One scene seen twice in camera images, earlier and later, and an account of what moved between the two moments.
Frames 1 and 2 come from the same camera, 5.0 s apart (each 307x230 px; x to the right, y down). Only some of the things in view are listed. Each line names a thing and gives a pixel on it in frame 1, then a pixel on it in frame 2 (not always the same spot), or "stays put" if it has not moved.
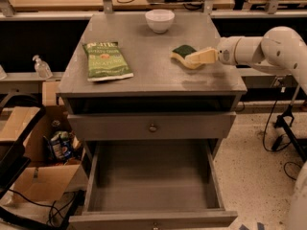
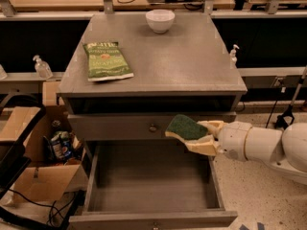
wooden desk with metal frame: [229, 2] stays put
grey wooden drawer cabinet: [153, 108] stays put
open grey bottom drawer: [152, 185] stays put
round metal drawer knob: [153, 128] stays put
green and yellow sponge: [181, 52] → [185, 128]
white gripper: [225, 51] → [232, 139]
